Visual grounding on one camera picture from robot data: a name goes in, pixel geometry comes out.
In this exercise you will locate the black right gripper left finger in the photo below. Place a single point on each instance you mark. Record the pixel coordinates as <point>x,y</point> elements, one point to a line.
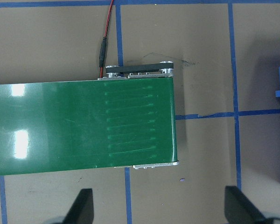
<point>82,210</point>

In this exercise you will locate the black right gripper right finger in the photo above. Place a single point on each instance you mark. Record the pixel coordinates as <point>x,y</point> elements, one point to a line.
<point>238,209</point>

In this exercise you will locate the green conveyor belt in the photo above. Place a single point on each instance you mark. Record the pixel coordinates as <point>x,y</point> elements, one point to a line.
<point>126,119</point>

